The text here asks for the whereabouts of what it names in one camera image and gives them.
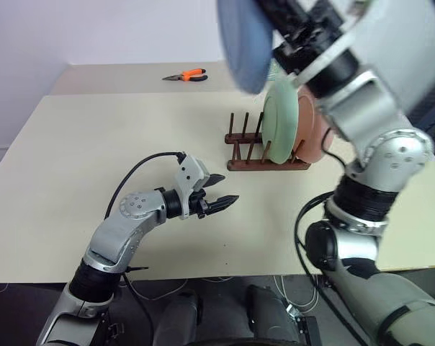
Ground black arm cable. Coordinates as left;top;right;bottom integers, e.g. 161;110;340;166
292;190;369;346
104;151;187;219

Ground green plate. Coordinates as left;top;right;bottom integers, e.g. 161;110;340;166
261;80;300;164

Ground thin black cable under table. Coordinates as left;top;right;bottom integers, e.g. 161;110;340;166
121;265;158;346

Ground white cable under table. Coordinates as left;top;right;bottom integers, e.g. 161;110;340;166
130;276;189;301
274;274;323;313

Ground dark wooden dish rack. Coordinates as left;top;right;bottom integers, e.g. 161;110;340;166
224;112;312;172

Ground dark rounded robot leg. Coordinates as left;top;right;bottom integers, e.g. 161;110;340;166
245;283;302;346
153;288;205;346

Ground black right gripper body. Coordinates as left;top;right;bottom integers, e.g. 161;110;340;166
273;2;345;74

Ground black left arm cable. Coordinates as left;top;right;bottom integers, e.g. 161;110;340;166
104;151;187;219

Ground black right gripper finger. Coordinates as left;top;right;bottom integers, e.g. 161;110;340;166
255;0;314;37

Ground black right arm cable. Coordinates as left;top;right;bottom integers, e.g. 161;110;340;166
292;190;369;346

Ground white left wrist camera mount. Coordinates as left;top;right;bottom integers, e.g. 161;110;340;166
174;154;212;220

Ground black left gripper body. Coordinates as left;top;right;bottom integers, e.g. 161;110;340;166
188;187;213;220

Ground black box under table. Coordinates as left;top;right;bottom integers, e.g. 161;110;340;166
295;316;320;346

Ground orange handled pliers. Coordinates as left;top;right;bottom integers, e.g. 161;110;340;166
162;68;209;83

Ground blue plate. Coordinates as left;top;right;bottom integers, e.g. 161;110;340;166
217;0;276;96

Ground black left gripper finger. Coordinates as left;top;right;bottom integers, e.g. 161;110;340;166
207;195;241;214
202;174;226;189

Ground pink plate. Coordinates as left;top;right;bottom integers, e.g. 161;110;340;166
293;86;336;163

